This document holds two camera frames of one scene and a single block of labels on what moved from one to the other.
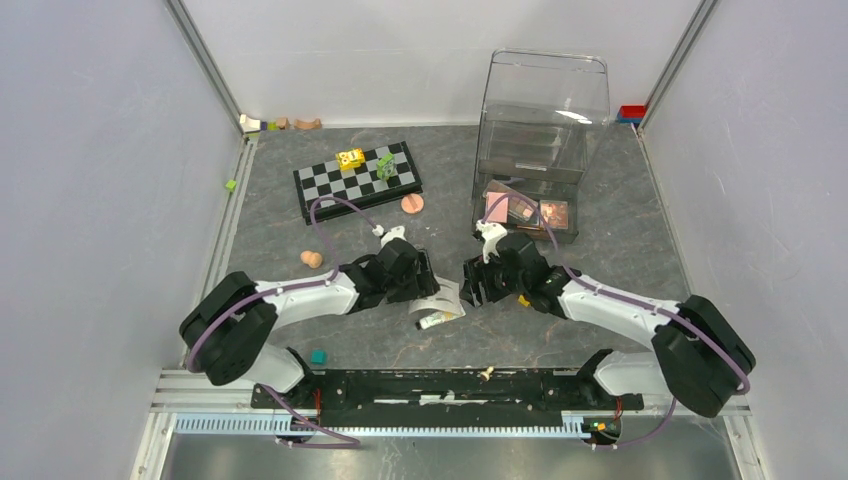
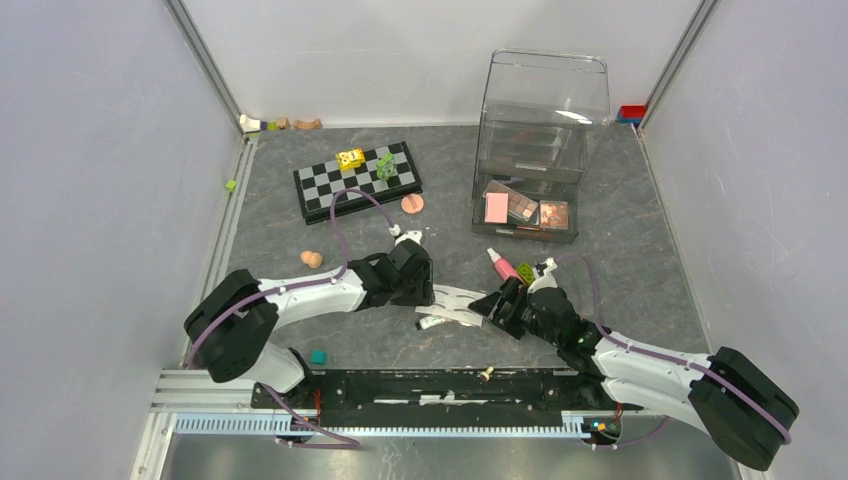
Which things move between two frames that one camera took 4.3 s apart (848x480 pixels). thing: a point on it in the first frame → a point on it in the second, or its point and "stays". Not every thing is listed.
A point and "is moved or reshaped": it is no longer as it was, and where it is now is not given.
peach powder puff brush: [412, 203] stays
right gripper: [473, 273] → [506, 320]
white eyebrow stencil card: [447, 299] is moved or reshaped
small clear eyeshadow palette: [554, 213] stays
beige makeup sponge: [313, 259] stays
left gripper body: [411, 272] stays
